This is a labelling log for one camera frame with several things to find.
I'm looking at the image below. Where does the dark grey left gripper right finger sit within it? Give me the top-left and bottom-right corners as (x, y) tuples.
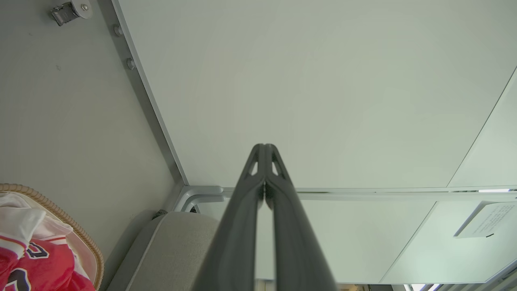
(265, 143), (338, 291)

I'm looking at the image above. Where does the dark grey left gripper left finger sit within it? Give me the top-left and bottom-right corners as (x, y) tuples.
(191, 143), (265, 291)

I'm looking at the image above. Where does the red and white sports jersey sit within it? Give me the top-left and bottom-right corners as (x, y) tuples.
(0, 193), (96, 291)

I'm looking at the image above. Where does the grey fabric sofa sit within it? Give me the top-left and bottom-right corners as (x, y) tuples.
(106, 211), (222, 291)

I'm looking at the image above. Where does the woven rattan laundry basket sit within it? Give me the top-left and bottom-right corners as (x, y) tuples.
(0, 183), (105, 291)

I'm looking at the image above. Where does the white fabric basket liner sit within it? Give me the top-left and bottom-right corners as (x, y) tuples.
(48, 208), (99, 285)

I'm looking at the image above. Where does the white paper notice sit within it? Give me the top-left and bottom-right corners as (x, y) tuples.
(454, 201), (517, 239)

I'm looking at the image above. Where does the grey metal leg with caster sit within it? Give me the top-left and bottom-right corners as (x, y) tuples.
(50, 0), (94, 27)

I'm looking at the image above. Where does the grey aluminium partition frame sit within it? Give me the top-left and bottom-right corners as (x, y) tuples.
(97, 0), (517, 213)

